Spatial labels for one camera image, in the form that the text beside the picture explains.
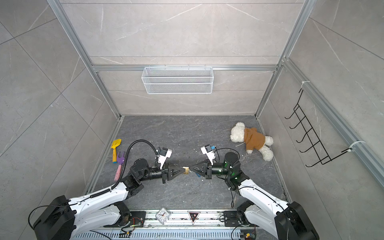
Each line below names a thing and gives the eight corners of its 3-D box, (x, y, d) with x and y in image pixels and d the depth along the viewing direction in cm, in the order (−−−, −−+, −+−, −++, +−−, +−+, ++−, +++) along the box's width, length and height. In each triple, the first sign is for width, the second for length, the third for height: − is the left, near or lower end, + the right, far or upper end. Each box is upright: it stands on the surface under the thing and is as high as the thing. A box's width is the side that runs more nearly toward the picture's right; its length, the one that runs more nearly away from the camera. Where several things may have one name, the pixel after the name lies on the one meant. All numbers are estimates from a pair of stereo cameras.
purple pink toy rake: (115, 181, 88) (113, 179, 86) (119, 153, 100) (117, 152, 98) (122, 180, 88) (120, 178, 87) (125, 152, 100) (123, 150, 99)
